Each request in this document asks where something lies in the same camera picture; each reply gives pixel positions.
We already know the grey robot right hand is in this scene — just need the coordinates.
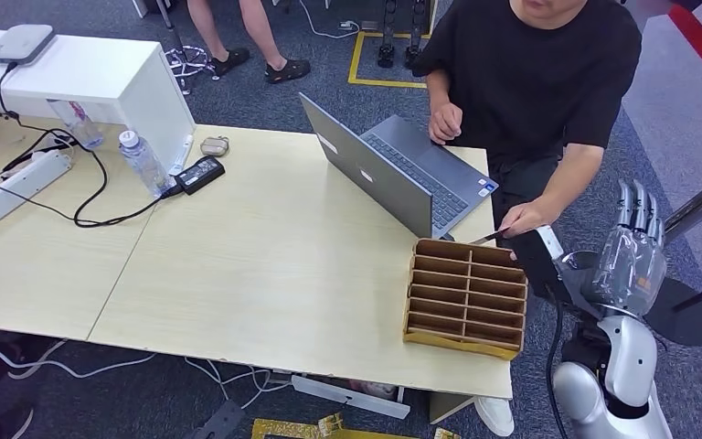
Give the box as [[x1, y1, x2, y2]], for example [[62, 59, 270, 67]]
[[589, 178, 669, 320]]

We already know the person's left hand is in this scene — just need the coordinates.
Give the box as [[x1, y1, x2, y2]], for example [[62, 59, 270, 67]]
[[498, 199, 556, 240]]

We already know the person's right hand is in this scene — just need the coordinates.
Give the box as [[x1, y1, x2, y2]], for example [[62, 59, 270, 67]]
[[428, 101, 464, 145]]

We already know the printed hotel card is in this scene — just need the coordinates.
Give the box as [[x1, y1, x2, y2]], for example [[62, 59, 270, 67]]
[[468, 226, 511, 247]]

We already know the wooden card organizer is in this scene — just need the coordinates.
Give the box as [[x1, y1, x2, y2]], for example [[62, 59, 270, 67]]
[[402, 237, 529, 362]]

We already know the seated person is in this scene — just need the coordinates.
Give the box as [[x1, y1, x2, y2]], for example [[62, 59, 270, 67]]
[[411, 0, 644, 252]]

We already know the standing person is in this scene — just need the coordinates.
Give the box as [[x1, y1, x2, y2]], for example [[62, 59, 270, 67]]
[[186, 0, 313, 85]]

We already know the black stand leg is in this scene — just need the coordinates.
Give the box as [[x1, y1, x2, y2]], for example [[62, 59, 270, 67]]
[[402, 0, 429, 70], [376, 0, 397, 70]]

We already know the grey laptop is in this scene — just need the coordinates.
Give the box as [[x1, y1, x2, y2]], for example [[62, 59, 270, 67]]
[[298, 91, 501, 241]]

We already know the black stanchion base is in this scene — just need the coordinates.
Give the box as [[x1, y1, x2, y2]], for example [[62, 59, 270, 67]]
[[643, 276, 702, 348]]

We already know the yellow floor tape square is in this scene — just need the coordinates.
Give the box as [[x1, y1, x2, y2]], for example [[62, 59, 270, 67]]
[[346, 31, 438, 91]]

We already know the black shoe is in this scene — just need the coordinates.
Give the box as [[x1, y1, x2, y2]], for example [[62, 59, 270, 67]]
[[208, 48, 251, 78], [264, 58, 313, 85]]

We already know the white shoe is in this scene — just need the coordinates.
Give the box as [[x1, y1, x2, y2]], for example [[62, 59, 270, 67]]
[[473, 396, 516, 438]]

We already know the beige desk leg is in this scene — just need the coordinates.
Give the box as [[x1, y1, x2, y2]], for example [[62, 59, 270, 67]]
[[429, 391, 479, 426]]

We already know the beige earbud case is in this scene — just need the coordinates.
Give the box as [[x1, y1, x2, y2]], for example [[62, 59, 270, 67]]
[[199, 135, 231, 158]]

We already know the black power adapter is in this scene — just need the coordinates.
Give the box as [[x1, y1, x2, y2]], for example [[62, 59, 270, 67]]
[[173, 155, 228, 197]]

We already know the white bar under desk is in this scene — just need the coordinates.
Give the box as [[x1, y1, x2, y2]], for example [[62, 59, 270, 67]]
[[291, 374, 412, 421]]

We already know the chrome chair base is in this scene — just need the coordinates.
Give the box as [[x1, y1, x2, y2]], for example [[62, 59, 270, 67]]
[[155, 0, 223, 97]]

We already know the clear water bottle white cap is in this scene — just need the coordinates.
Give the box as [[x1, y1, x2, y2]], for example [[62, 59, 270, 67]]
[[117, 129, 174, 199]]

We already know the yellow cardboard piece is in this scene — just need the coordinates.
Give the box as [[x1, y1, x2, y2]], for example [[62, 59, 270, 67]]
[[250, 412, 425, 439]]

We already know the white cabinet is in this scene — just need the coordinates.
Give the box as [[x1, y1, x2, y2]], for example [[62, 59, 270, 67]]
[[0, 27, 197, 177]]

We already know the clear bottle red label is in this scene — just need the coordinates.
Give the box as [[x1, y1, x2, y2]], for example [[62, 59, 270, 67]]
[[46, 98, 106, 151]]

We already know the grey router box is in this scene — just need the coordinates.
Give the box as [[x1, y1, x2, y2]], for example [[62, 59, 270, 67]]
[[0, 23, 58, 67]]

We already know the white power strip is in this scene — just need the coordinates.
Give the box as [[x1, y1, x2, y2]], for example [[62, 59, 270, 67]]
[[0, 149, 74, 231]]

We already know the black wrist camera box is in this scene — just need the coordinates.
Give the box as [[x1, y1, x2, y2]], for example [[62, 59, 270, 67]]
[[510, 224, 578, 305]]

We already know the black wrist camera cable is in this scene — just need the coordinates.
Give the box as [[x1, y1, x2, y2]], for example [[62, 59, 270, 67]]
[[543, 283, 571, 439]]

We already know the white cable with plug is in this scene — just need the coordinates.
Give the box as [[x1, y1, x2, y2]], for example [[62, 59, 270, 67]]
[[295, 0, 362, 41]]

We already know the tangled white floor cable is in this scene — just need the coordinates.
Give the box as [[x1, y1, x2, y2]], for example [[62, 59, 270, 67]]
[[184, 356, 293, 413]]

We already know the black adapter cable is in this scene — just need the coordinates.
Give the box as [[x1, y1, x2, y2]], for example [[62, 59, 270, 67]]
[[0, 61, 183, 230]]

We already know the thin black cable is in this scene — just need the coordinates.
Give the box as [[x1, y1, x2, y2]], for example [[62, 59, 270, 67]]
[[0, 176, 79, 223]]

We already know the long white floor cable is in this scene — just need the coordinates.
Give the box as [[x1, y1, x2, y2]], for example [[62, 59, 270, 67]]
[[0, 340, 160, 381]]

